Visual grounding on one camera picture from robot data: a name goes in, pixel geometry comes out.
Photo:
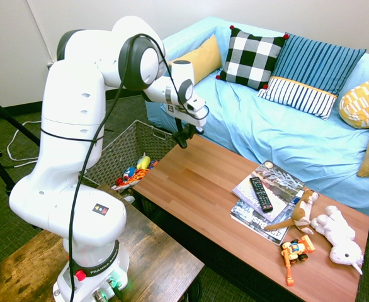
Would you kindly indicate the reddish wooden coffee table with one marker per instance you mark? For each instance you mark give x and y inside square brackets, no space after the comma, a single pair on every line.
[203,204]

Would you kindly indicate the black white checked pillow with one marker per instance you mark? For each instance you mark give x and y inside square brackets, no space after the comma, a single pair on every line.
[250,59]

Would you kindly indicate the orange toy excavator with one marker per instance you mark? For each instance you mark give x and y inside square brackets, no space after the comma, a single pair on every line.
[293,250]

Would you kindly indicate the business magazine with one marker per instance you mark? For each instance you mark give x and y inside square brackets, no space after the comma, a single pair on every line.
[253,221]

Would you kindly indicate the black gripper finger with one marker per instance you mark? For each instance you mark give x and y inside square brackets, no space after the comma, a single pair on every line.
[193,129]
[179,125]

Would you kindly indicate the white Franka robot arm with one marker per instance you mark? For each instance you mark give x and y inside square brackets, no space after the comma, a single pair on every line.
[71,132]

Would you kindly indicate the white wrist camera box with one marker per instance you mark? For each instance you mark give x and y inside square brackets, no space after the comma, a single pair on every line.
[196,104]

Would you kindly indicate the black TV remote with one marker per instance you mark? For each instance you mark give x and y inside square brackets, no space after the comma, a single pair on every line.
[261,193]

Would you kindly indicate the brown kangaroo plush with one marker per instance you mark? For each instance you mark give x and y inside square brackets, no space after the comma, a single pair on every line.
[302,209]

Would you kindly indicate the blue red plush toy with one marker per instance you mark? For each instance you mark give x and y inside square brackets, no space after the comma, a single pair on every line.
[129,173]

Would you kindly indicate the yellow plush toy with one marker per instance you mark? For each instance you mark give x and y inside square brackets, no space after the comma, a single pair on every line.
[143,162]

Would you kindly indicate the blue striped pillow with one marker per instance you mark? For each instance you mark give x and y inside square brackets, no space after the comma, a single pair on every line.
[310,69]

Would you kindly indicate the yellow white patterned pillow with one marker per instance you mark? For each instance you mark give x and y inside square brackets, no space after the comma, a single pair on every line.
[365,104]

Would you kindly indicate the dark rustic wooden table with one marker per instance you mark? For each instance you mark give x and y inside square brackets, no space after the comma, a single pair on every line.
[153,261]

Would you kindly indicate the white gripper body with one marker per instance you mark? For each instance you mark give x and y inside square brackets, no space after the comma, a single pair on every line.
[190,115]

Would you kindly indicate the magazine with snowy cover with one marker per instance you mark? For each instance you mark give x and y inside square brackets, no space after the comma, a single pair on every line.
[282,185]

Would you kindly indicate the white unicorn plush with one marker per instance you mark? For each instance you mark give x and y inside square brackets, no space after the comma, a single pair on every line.
[338,232]

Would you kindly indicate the colourful toys in basket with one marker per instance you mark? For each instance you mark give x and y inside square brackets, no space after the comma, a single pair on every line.
[137,179]

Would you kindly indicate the plain mustard yellow pillow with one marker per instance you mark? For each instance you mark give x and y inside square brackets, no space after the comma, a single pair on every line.
[208,56]

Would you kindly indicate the light blue covered sofa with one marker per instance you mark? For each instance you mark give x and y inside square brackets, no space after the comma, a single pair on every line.
[282,138]

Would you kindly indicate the grey woven basket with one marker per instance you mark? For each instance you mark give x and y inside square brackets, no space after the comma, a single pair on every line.
[121,148]

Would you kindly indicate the black gamepad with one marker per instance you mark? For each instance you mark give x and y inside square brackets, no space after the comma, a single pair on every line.
[182,141]

